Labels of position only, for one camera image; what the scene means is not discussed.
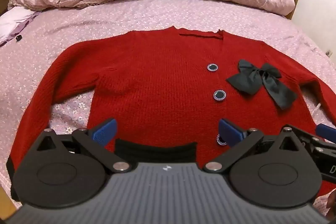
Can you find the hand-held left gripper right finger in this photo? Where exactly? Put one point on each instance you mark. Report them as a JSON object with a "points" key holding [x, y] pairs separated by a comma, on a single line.
{"points": [[231, 132]]}

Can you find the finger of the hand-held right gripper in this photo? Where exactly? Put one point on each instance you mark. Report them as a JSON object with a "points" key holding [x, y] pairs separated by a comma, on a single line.
{"points": [[315, 144], [326, 131]]}

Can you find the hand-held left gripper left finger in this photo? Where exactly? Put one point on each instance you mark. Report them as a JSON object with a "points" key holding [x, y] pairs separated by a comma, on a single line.
{"points": [[106, 131]]}

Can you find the red knit cardigan sweater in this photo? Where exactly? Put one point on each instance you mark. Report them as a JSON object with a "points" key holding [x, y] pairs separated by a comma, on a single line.
{"points": [[157, 77]]}

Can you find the person's right hand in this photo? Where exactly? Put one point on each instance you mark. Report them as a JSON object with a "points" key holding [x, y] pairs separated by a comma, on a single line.
{"points": [[332, 203]]}

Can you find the bed with pink floral sheet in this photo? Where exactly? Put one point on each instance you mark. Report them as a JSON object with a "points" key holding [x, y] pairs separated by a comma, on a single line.
{"points": [[105, 20]]}

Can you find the white pillow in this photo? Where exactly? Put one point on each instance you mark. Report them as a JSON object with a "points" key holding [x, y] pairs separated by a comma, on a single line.
{"points": [[11, 23]]}

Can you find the black ribbon bow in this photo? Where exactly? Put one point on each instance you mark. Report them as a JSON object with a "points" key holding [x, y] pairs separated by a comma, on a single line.
{"points": [[258, 82]]}

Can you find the small black object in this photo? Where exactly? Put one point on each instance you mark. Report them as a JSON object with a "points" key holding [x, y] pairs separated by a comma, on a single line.
{"points": [[18, 38]]}

